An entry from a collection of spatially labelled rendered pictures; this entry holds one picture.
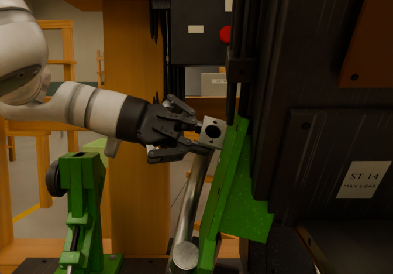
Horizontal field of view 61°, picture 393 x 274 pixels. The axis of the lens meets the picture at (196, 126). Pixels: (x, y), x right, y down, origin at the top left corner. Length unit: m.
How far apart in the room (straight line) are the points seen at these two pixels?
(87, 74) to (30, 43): 11.47
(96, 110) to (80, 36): 11.37
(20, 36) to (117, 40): 0.56
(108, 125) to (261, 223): 0.27
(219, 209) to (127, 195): 0.44
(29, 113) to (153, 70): 0.33
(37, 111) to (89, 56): 11.16
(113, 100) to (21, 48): 0.29
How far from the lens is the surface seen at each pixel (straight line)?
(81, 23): 11.94
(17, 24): 0.28
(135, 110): 0.53
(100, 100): 0.55
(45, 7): 12.62
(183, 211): 0.61
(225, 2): 0.71
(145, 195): 0.86
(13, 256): 1.02
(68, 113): 0.56
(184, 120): 0.56
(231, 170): 0.44
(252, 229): 0.48
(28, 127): 1.00
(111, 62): 0.82
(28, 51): 0.28
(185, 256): 0.48
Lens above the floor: 1.32
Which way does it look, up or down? 8 degrees down
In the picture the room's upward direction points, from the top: straight up
